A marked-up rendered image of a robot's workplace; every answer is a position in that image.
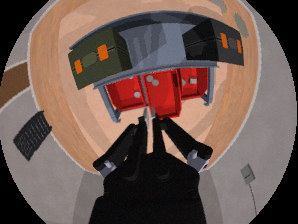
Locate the red bin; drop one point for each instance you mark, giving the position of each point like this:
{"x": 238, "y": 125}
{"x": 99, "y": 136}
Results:
{"x": 198, "y": 89}
{"x": 166, "y": 97}
{"x": 122, "y": 93}

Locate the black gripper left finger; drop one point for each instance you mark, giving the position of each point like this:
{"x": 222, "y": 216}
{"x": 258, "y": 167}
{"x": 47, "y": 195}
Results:
{"x": 118, "y": 151}

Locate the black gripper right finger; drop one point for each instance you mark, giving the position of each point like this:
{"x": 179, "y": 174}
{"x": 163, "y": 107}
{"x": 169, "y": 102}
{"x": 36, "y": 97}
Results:
{"x": 198, "y": 153}

